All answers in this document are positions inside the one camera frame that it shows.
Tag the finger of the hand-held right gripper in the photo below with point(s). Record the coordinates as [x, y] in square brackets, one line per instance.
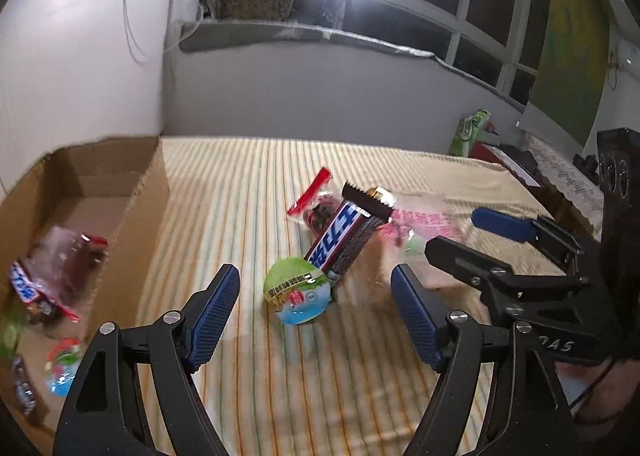
[500, 223]
[465, 258]

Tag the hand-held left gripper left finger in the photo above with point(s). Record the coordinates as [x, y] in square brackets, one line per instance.
[215, 316]

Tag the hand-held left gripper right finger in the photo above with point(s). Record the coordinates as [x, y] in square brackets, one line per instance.
[415, 316]

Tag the sliced bread packet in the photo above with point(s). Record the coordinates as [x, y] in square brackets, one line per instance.
[430, 223]

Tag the green-lidded jelly cup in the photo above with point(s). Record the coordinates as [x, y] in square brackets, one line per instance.
[295, 286]

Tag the brown chocolate bar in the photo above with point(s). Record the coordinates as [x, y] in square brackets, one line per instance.
[340, 236]
[25, 286]

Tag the cardboard box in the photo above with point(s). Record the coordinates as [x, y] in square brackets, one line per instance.
[145, 196]

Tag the clear red-ended snack packet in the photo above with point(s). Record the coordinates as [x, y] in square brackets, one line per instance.
[312, 196]
[65, 266]

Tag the small jelly cup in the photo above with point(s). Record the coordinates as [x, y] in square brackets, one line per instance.
[62, 371]

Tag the small dark chocolate bar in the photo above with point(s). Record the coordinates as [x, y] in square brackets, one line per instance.
[22, 386]

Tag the red box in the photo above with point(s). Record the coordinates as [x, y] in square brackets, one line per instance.
[505, 161]

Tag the white lace cloth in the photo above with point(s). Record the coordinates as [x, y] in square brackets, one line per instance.
[560, 171]

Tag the green tissue pack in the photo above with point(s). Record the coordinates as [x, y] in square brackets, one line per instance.
[467, 133]

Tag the striped bedsheet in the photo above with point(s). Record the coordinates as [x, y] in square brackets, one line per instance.
[250, 176]

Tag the black tripod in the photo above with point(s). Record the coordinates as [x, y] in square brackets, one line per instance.
[344, 6]

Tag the white wardrobe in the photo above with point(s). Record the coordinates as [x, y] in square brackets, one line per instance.
[75, 61]

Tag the green yellow wall poster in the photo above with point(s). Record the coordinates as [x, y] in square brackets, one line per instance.
[570, 46]

